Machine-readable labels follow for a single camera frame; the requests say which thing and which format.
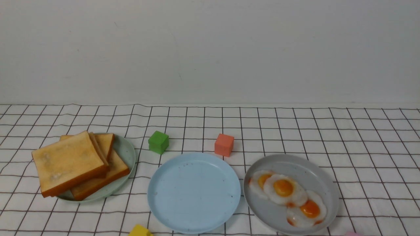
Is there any light blue plate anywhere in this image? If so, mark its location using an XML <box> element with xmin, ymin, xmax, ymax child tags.
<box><xmin>147</xmin><ymin>152</ymin><xmax>242</xmax><ymax>234</ymax></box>

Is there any toast slice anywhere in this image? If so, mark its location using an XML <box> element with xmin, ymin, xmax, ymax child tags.
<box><xmin>70</xmin><ymin>168</ymin><xmax>130</xmax><ymax>201</ymax></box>
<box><xmin>31</xmin><ymin>131</ymin><xmax>110</xmax><ymax>198</ymax></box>
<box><xmin>59</xmin><ymin>130</ymin><xmax>114</xmax><ymax>168</ymax></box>
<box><xmin>94</xmin><ymin>149</ymin><xmax>130</xmax><ymax>186</ymax></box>

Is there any orange-red cube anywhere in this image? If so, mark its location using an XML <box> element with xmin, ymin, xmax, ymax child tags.
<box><xmin>214</xmin><ymin>133</ymin><xmax>234</xmax><ymax>157</ymax></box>

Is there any green cube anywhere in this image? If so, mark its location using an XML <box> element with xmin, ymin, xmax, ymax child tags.
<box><xmin>148</xmin><ymin>130</ymin><xmax>169</xmax><ymax>154</ymax></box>

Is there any white black-grid tablecloth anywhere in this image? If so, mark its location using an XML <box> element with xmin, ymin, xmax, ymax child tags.
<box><xmin>0</xmin><ymin>104</ymin><xmax>420</xmax><ymax>236</ymax></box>

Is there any pale green plate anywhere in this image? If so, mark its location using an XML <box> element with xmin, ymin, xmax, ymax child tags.
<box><xmin>57</xmin><ymin>133</ymin><xmax>138</xmax><ymax>203</ymax></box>

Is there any yellow block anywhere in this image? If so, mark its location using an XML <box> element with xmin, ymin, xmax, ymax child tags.
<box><xmin>128</xmin><ymin>224</ymin><xmax>153</xmax><ymax>236</ymax></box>

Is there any fried egg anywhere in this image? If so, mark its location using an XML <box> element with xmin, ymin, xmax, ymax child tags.
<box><xmin>286</xmin><ymin>190</ymin><xmax>327</xmax><ymax>228</ymax></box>
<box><xmin>248</xmin><ymin>170</ymin><xmax>275</xmax><ymax>200</ymax></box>
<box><xmin>263</xmin><ymin>174</ymin><xmax>308</xmax><ymax>208</ymax></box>

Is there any grey plate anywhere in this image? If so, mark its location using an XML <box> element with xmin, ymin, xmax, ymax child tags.
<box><xmin>243</xmin><ymin>154</ymin><xmax>340</xmax><ymax>236</ymax></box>

